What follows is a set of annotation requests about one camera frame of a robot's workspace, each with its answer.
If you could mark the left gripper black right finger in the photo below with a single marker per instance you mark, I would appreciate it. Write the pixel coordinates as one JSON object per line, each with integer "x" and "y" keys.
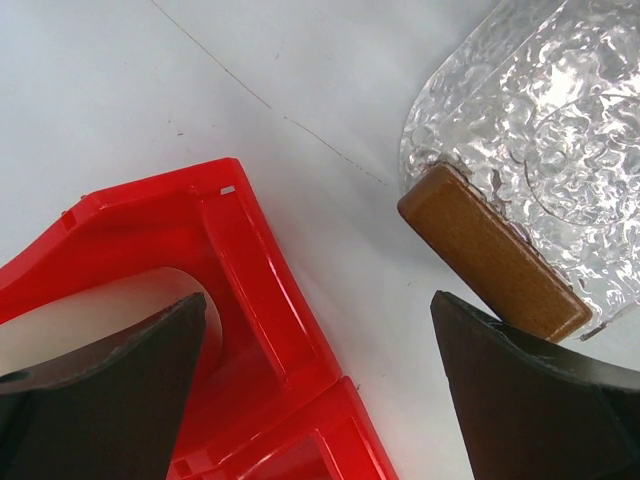
{"x": 531, "y": 409}

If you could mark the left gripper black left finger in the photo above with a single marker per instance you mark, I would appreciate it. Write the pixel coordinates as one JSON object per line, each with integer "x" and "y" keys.
{"x": 109, "y": 410}

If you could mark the beige plastic cup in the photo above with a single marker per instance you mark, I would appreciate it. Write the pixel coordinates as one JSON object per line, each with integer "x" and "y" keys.
{"x": 67, "y": 324}

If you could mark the clear textured glass tray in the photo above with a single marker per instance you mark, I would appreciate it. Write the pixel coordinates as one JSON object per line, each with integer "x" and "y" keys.
{"x": 538, "y": 111}

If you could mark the red plastic organizer bin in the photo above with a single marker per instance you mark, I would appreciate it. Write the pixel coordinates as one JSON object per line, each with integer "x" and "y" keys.
{"x": 269, "y": 400}

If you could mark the left brown wooden tray handle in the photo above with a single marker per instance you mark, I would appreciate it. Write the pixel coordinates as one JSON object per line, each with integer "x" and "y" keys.
{"x": 490, "y": 257}

